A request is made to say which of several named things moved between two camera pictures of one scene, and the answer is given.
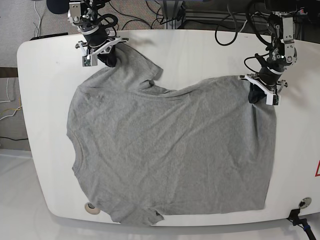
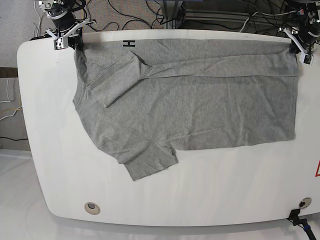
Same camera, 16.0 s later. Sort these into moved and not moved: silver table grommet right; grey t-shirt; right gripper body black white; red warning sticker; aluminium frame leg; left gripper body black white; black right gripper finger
Moved: right gripper body black white; left gripper body black white; grey t-shirt; black right gripper finger
Not moved: aluminium frame leg; red warning sticker; silver table grommet right
